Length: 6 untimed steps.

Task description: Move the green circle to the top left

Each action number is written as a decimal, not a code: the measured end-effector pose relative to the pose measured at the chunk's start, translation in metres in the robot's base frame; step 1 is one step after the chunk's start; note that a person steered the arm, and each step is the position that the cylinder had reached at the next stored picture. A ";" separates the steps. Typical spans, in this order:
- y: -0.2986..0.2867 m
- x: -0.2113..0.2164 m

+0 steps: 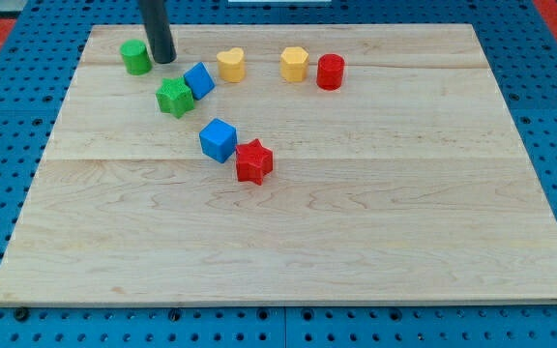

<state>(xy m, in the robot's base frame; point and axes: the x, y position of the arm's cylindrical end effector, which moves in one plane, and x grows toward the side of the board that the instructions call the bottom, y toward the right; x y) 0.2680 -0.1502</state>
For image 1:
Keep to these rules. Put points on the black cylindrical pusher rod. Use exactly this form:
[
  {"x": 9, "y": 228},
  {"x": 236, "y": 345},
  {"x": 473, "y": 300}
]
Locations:
[{"x": 157, "y": 28}]

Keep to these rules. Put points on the green cylinder block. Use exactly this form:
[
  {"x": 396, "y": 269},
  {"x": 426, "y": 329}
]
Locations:
[{"x": 135, "y": 57}]

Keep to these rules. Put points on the blue diamond block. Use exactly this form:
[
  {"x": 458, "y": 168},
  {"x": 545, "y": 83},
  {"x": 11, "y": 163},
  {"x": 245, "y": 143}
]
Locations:
[{"x": 199, "y": 81}]

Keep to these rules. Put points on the green star block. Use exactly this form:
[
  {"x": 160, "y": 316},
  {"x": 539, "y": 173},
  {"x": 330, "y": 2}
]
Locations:
[{"x": 175, "y": 97}]

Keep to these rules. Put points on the yellow heart block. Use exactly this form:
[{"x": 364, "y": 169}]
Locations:
[{"x": 232, "y": 65}]

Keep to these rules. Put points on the blue cube block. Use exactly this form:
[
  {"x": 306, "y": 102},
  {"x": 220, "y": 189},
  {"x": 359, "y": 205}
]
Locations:
[{"x": 218, "y": 140}]

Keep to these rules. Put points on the yellow hexagon block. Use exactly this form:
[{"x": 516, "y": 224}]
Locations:
[{"x": 294, "y": 64}]

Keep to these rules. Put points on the red star block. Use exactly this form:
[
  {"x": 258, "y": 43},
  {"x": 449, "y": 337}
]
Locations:
[{"x": 253, "y": 162}]

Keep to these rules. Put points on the blue perforated table plate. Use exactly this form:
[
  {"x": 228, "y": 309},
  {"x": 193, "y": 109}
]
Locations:
[{"x": 37, "y": 63}]

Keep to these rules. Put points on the light wooden board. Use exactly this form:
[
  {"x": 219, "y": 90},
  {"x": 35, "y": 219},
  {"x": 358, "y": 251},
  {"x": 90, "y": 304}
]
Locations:
[{"x": 407, "y": 185}]

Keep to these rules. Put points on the red cylinder block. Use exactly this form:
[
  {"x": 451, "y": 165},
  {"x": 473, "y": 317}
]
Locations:
[{"x": 330, "y": 68}]

